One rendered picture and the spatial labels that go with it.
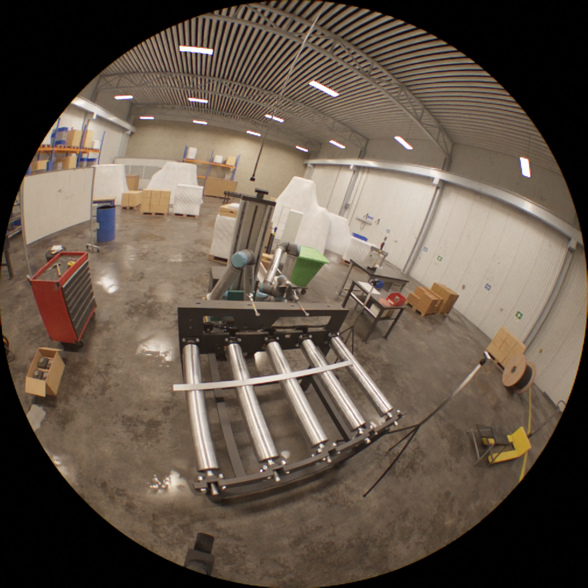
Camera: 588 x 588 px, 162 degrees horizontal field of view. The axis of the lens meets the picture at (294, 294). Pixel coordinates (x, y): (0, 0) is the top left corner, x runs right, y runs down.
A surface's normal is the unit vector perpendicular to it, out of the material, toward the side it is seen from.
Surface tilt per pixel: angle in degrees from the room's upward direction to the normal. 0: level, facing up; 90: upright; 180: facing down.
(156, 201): 90
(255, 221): 90
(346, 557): 0
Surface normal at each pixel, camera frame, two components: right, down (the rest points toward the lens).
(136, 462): 0.29, -0.84
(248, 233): 0.43, 0.53
